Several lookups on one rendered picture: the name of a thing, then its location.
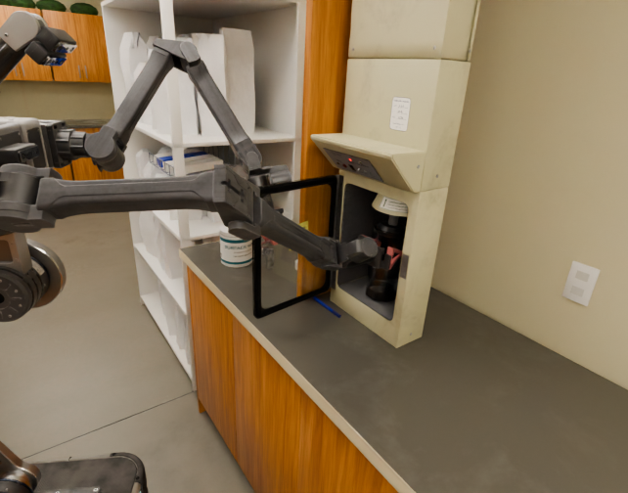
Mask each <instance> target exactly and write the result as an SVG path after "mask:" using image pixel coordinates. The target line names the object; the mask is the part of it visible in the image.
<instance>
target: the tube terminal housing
mask: <svg viewBox="0 0 628 493"><path fill-rule="evenodd" d="M470 67H471V62H461V61H450V60H430V59H348V60H347V74H346V86H345V100H344V114H343V126H342V133H344V134H348V135H353V136H357V137H362V138H366V139H371V140H376V141H380V142H385V143H388V144H393V145H397V146H402V147H406V148H411V149H415V150H420V151H425V153H426V156H425V163H424V170H423V176H422V183H421V188H420V191H419V192H417V193H411V192H408V191H405V190H402V189H399V188H396V187H393V186H390V185H387V184H384V183H381V182H378V181H375V180H372V179H369V178H366V177H363V176H360V175H357V174H354V173H351V172H348V171H344V170H341V169H340V170H339V175H342V176H344V180H343V193H342V206H341V218H340V230H339V241H340V235H341V222H342V210H343V198H344V187H345V185H346V184H353V185H356V186H359V187H361V188H364V189H367V190H370V191H373V192H375V193H378V194H381V195H384V196H387V197H389V198H392V199H395V200H398V201H401V202H405V203H406V204H407V206H408V218H407V225H406V231H405V238H404V245H403V251H402V256H403V253H404V254H407V255H409V262H408V268H407V275H406V280H405V279H403V278H401V277H400V272H399V279H398V286H397V293H396V299H395V306H394V312H393V319H392V320H391V321H388V320H386V319H385V318H384V317H383V316H381V315H380V314H378V313H377V312H375V311H374V310H372V309H371V308H369V307H368V306H366V305H365V304H363V303H362V302H360V301H359V300H357V299H356V298H354V297H353V296H351V295H350V294H348V293H347V292H345V291H343V290H342V289H340V288H339V285H338V284H337V271H338V270H336V289H335V290H334V289H333V288H331V298H330V301H331V302H333V303H334V304H336V305H337V306H338V307H340V308H341V309H342V310H344V311H345V312H347V313H348V314H349V315H351V316H352V317H354V318H355V319H356V320H358V321H359V322H360V323H362V324H363V325H365V326H366V327H367V328H369V329H370V330H372V331H373V332H374V333H376V334H377V335H378V336H380V337H382V338H383V339H384V340H386V341H387V342H388V343H390V344H391V345H393V346H394V347H395V348H398V347H400V346H402V345H404V344H406V343H408V342H411V341H413V340H415V339H417V338H419V337H421V336H422V333H423V328H424V322H425V317H426V308H427V302H428V296H429V291H430V285H431V280H432V274H433V269H434V263H435V258H436V253H437V247H438V242H439V236H440V231H441V225H442V220H443V214H444V209H445V204H446V199H447V193H448V187H449V182H450V176H451V170H452V165H453V159H454V154H455V149H456V144H457V138H458V133H459V127H460V121H461V116H462V110H463V105H464V99H465V95H466V89H467V84H468V78H469V73H470ZM393 96H395V97H405V98H412V99H411V107H410V114H409V121H408V129H407V132H403V131H397V130H392V129H389V123H390V114H391V106H392V97H393Z"/></svg>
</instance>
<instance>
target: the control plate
mask: <svg viewBox="0 0 628 493"><path fill-rule="evenodd" d="M323 149H324V150H325V151H326V153H327V154H328V155H329V157H330V158H331V159H332V160H333V162H334V163H335V164H336V166H337V167H339V168H342V169H345V170H348V171H351V172H354V173H357V174H360V175H363V176H366V177H370V178H373V179H376V180H379V181H382V179H381V177H380V176H379V175H378V173H377V172H376V170H375V169H374V167H373V166H372V164H371V163H370V161H369V160H367V159H363V158H360V157H354V156H351V155H347V154H343V153H340V152H336V151H333V150H329V149H325V148H323ZM349 158H350V159H351V161H350V160H349ZM359 161H361V162H362V164H361V163H360V162H359ZM337 162H338V163H339V164H337ZM343 164H345V165H346V166H347V167H346V168H345V167H344V166H343ZM348 164H350V165H352V166H353V167H354V168H355V170H356V171H354V170H352V169H351V167H350V166H349V165H348ZM357 168H359V169H360V171H357V170H358V169H357ZM363 170H365V171H366V172H365V173H364V171H363ZM370 172H372V174H371V175H370ZM382 182H383V181H382Z"/></svg>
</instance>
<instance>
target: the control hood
mask: <svg viewBox="0 0 628 493"><path fill-rule="evenodd" d="M311 139H312V141H313V142H314V143H315V145H316V146H317V147H318V148H319V150H320V151H321V152H322V153H323V155H324V156H325V157H326V158H327V160H328V161H329V162H330V164H331V165H332V166H333V167H335V168H338V169H341V170H344V171H348V170H345V169H342V168H339V167H337V166H336V164H335V163H334V162H333V160H332V159H331V158H330V157H329V155H328V154H327V153H326V151H325V150H324V149H323V148H325V149H329V150H333V151H336V152H340V153H343V154H347V155H351V156H354V157H360V158H363V159H367V160H369V161H370V163H371V164H372V166H373V167H374V169H375V170H376V172H377V173H378V175H379V176H380V177H381V179H382V181H383V182H382V181H379V180H376V179H373V178H370V177H366V176H363V175H360V174H357V173H354V172H351V171H348V172H351V173H354V174H357V175H360V176H363V177H366V178H369V179H372V180H375V181H378V182H381V183H384V184H387V185H390V186H393V187H396V188H399V189H402V190H405V191H408V192H411V193H417V192H419V191H420V188H421V183H422V176H423V170H424V163H425V156H426V153H425V151H420V150H415V149H411V148H406V147H402V146H397V145H393V144H388V143H385V142H380V141H376V140H371V139H366V138H362V137H357V136H353V135H348V134H344V133H332V134H312V135H311Z"/></svg>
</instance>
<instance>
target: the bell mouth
mask: <svg viewBox="0 0 628 493"><path fill-rule="evenodd" d="M372 207H373V208H374V209H376V210H378V211H380V212H382V213H386V214H390V215H395V216H402V217H408V206H407V204H406V203H405V202H401V201H398V200H395V199H392V198H389V197H387V196H384V195H381V194H377V196H376V198H375V199H374V201H373V203H372Z"/></svg>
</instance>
